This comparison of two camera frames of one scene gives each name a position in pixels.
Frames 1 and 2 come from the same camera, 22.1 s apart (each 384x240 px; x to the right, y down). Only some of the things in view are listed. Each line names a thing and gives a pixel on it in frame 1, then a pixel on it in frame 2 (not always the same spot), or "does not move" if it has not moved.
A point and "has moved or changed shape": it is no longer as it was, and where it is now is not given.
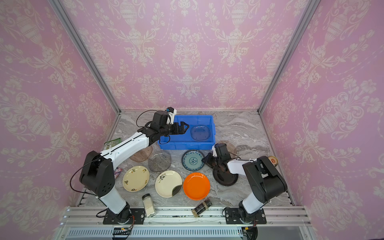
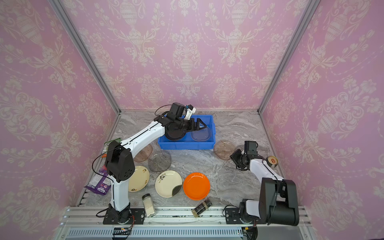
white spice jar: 149,205 does not move
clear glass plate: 200,133 does not move
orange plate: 196,185 does not move
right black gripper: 210,160 → 236,157
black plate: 224,176 has moved or changed shape
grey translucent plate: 159,161 does not move
